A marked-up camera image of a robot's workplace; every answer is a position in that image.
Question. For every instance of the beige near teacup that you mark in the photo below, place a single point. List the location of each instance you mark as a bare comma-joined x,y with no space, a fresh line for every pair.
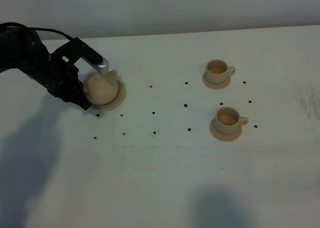
228,120

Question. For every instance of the beige far teacup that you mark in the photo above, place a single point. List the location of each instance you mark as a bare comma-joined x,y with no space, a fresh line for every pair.
217,71

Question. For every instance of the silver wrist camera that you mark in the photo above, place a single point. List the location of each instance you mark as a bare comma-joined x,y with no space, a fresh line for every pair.
76,49

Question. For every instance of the beige teapot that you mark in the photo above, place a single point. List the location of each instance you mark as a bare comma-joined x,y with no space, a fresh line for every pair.
101,89

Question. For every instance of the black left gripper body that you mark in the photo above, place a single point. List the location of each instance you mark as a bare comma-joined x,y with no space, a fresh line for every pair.
59,80

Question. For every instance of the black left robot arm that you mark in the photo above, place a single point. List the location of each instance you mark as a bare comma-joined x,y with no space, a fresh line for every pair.
22,49

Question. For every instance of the beige far cup saucer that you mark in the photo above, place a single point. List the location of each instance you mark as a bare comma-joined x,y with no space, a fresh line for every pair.
219,86

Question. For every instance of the beige teacup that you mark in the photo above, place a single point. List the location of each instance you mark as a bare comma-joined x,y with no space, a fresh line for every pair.
217,71
228,120

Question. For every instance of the beige cup saucer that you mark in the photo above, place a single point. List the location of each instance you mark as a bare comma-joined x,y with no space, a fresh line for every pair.
224,137
219,86

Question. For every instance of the beige teapot saucer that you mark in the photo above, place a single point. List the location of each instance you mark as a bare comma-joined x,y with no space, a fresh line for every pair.
113,104

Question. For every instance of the beige near cup saucer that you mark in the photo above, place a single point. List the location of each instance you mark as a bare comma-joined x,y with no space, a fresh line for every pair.
224,137

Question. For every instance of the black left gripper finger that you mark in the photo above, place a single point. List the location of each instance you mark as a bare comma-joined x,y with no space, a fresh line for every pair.
79,99

